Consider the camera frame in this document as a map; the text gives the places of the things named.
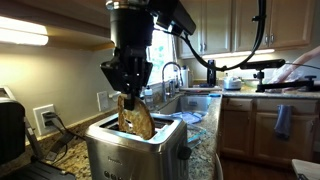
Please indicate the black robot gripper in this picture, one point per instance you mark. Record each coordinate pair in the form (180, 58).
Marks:
(130, 33)

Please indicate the brown bread slice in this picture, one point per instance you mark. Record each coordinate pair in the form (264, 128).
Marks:
(141, 123)

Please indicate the person's bare forearm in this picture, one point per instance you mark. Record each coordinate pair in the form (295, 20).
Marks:
(308, 56)

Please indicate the stainless steel toaster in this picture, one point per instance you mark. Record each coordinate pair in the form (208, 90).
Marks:
(133, 156)

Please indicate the person's bare hand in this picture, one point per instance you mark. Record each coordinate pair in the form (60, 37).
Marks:
(289, 71)

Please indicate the smoky grey water bottle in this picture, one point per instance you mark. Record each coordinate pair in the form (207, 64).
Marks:
(149, 100)

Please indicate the chrome sink faucet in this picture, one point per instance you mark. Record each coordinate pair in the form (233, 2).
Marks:
(164, 86)

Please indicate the white paper towel roll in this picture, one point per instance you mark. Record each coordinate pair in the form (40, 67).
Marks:
(185, 78)

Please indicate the kitchen window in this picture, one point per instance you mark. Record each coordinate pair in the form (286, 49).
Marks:
(163, 50)

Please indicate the stainless steel sink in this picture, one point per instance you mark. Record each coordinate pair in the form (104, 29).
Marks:
(196, 103)

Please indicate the white flat tray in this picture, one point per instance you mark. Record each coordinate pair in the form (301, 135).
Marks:
(200, 89)

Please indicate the rectangular glass dish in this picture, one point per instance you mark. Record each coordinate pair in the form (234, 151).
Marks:
(196, 135)

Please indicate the blue sponge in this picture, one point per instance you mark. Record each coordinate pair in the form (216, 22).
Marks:
(215, 95)

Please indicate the tall black kitchen appliance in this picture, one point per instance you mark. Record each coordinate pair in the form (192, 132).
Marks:
(211, 73)

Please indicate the white rice cooker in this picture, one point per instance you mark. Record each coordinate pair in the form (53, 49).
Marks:
(231, 83)

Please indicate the wooden upper cabinet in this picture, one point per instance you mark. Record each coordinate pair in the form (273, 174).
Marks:
(66, 20)

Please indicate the stainless dishwasher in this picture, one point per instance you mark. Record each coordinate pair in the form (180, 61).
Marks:
(218, 170)

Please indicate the under-cabinet light bar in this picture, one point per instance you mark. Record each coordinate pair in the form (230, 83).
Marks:
(240, 53)
(20, 33)

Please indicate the beige lower cabinets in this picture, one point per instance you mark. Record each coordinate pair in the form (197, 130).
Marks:
(246, 133)

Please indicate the black countertop grill appliance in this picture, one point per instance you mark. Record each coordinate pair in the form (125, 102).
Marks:
(10, 133)

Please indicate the clear plastic bag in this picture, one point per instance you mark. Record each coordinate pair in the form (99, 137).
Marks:
(276, 78)

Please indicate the grey-blue hanging towel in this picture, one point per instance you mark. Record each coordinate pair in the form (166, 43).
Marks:
(283, 121)

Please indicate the beige tabletop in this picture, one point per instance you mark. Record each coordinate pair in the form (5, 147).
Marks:
(306, 170)

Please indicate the white blank wall plate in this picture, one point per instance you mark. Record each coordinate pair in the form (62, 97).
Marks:
(102, 101)

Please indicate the white wall outlet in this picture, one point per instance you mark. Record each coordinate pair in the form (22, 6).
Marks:
(38, 123)

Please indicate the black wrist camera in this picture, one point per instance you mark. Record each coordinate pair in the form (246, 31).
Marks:
(173, 16)

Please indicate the black bar camera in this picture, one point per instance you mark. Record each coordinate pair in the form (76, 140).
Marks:
(263, 64)

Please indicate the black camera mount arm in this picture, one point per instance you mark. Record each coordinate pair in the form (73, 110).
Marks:
(283, 85)

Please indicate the beige wall cabinets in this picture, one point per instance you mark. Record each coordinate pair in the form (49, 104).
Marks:
(293, 23)

